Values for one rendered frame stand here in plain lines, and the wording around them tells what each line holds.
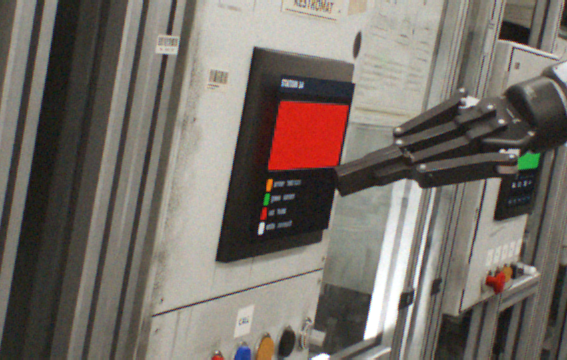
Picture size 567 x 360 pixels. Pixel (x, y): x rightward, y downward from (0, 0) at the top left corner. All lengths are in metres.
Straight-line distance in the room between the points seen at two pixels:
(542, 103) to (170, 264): 0.43
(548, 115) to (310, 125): 0.24
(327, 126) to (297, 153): 0.08
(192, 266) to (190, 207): 0.06
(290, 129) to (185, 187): 0.17
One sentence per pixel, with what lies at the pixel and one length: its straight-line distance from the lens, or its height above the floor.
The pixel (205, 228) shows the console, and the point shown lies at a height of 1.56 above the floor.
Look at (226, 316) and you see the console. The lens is 1.23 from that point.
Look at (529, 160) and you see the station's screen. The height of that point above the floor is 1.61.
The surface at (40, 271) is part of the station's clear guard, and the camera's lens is 0.97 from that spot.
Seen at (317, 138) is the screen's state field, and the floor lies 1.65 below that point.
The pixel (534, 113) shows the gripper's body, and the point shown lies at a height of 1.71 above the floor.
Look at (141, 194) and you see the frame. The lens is 1.04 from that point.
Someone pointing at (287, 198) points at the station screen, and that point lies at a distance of 1.24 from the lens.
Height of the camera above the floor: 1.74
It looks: 6 degrees down
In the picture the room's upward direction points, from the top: 10 degrees clockwise
